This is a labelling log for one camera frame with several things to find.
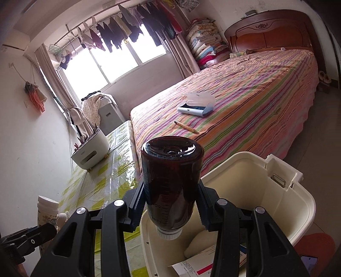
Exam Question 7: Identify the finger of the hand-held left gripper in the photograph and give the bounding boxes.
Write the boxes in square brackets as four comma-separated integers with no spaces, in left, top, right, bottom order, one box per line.
[0,223,58,264]

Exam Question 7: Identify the white air conditioner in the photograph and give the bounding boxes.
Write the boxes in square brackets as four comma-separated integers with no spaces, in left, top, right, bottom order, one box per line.
[0,37,31,52]

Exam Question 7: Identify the blue and white carton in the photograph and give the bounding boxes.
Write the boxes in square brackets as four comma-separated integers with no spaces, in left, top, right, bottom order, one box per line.
[238,243,252,267]

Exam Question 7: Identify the stack of folded quilts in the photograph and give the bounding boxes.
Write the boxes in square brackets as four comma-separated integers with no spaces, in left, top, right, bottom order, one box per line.
[186,18,231,70]

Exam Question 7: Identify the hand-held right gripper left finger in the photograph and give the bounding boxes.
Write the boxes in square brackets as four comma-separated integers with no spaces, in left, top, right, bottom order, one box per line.
[30,181,146,277]

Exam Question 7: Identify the small white figurine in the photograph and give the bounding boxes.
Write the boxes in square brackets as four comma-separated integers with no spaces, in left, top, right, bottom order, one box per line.
[57,211,70,228]

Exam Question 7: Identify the white desktop organizer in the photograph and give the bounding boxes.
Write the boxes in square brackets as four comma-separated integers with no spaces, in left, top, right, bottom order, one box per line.
[71,127,110,170]

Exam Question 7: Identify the white tote bag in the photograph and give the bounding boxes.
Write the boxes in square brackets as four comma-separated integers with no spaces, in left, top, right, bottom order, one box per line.
[69,107,88,139]

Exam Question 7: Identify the white and blue case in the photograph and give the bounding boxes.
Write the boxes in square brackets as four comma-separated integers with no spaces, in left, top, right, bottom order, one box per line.
[177,91,215,118]

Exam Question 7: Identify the white floral jar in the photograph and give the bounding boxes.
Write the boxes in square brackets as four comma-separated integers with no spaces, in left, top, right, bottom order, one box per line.
[37,196,59,257]

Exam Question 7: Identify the wooden pencil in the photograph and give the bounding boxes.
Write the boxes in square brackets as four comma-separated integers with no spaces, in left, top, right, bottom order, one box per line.
[174,120,200,134]

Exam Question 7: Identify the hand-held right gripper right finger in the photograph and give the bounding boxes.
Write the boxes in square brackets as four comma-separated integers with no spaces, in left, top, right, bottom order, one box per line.
[197,181,311,277]

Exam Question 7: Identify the brown glass bottle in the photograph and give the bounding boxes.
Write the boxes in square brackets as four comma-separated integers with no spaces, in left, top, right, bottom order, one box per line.
[141,136,205,241]

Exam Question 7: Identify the row of hanging clothes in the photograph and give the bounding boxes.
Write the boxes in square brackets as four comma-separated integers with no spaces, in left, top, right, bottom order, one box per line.
[59,0,201,70]

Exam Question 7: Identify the yellow checkered plastic tablecloth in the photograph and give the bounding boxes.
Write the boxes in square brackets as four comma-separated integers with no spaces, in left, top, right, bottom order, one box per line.
[57,120,150,277]

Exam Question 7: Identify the beige curtain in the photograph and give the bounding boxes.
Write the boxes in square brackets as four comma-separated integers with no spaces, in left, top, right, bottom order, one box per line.
[35,44,78,118]
[165,35,200,79]

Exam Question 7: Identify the metal clothes rail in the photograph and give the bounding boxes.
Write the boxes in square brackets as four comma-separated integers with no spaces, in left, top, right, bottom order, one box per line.
[55,0,150,47]

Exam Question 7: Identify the white dotted cloth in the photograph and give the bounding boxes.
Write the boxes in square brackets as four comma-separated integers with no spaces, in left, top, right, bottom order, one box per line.
[81,92,103,128]

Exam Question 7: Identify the orange stool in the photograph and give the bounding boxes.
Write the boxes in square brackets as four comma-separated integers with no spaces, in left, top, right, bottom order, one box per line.
[294,232,335,277]

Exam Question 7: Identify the white red-striped carton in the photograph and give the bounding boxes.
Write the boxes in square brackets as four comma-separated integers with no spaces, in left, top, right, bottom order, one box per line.
[168,245,221,277]

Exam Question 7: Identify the small patterned pillow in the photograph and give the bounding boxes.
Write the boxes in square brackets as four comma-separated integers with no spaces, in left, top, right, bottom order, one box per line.
[230,49,252,58]

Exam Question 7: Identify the bunch of pens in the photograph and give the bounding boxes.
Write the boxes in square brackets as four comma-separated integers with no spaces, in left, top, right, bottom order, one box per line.
[74,123,101,150]

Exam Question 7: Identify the window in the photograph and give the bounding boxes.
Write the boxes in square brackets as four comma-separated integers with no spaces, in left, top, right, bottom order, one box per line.
[60,24,167,98]

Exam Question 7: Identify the smartphone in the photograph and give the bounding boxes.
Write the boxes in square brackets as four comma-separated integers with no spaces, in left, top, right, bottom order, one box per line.
[301,255,319,273]

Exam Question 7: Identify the cream plastic bin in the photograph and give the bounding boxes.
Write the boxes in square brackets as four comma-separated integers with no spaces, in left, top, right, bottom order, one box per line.
[139,151,316,277]

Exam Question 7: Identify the wooden headboard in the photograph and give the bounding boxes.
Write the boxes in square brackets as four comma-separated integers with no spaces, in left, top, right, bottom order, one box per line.
[224,9,319,54]

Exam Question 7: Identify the bed with striped sheet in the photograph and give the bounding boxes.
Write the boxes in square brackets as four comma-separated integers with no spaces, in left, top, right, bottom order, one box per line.
[130,49,319,184]

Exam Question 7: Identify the orange hanging bags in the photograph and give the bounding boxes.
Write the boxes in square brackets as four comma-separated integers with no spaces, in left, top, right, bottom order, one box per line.
[25,81,48,113]

